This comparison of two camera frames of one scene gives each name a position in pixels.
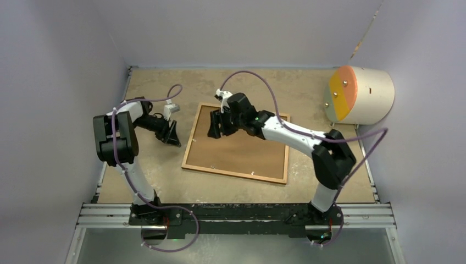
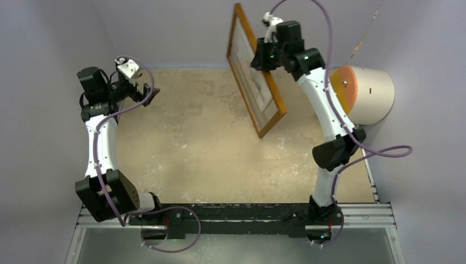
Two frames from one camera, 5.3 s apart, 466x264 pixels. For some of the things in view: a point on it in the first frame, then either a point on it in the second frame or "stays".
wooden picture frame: [184, 165] → [264, 106]
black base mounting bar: [284, 219] stays
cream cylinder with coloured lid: [359, 95] stays
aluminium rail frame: [356, 215] stays
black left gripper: [172, 138] → [136, 95]
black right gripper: [215, 132] → [258, 61]
